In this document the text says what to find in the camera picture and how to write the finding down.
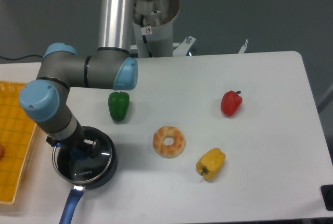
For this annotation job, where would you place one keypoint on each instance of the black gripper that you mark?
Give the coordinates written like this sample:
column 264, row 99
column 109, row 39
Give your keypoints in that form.
column 73, row 140

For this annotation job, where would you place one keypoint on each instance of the glass pot lid blue knob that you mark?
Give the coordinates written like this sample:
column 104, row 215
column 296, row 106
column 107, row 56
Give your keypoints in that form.
column 86, row 161

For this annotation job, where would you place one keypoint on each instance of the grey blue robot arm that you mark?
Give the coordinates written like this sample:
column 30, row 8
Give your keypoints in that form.
column 44, row 99

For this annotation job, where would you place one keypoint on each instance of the green bell pepper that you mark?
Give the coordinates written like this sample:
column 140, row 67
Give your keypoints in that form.
column 118, row 103

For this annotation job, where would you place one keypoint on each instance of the glazed donut bread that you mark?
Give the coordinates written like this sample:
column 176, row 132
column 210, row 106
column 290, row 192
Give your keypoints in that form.
column 169, row 142

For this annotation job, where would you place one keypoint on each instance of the yellow plastic basket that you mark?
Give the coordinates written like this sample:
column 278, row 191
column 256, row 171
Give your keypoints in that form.
column 17, row 133

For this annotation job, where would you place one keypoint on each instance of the yellow bell pepper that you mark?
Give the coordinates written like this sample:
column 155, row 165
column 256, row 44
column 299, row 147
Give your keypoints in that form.
column 209, row 165

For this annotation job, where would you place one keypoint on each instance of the red bell pepper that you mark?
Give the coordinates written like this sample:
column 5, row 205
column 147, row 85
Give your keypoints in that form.
column 231, row 102

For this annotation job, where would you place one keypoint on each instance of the black device at table edge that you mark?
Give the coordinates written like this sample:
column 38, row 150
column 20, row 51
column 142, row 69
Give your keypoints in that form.
column 327, row 194

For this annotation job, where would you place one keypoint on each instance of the white metal base frame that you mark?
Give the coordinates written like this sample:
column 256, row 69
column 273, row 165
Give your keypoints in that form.
column 186, row 48

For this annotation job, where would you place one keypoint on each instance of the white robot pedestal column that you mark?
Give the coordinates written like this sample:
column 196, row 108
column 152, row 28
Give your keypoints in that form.
column 153, row 27

